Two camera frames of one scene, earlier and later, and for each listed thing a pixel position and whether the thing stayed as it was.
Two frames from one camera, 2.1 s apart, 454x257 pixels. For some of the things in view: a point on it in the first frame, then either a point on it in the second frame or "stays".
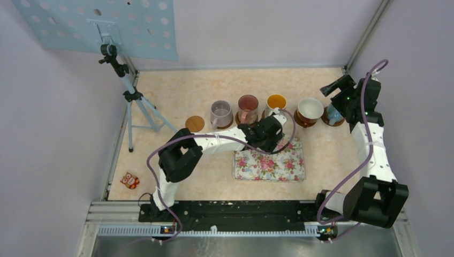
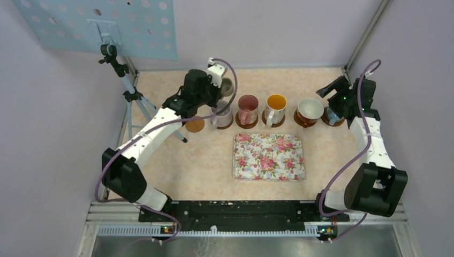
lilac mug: [220, 114] stays
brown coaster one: [227, 126] stays
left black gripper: [274, 141] to [216, 90]
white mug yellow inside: [275, 101] stays
